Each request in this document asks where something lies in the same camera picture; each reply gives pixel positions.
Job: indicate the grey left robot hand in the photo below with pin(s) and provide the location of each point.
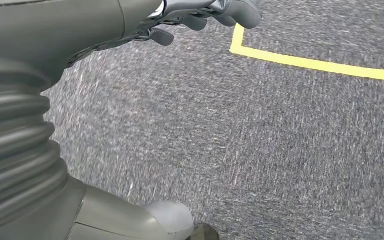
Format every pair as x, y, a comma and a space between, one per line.
62, 30

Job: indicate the yellow floor tape square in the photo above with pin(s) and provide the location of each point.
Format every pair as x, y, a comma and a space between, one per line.
311, 62

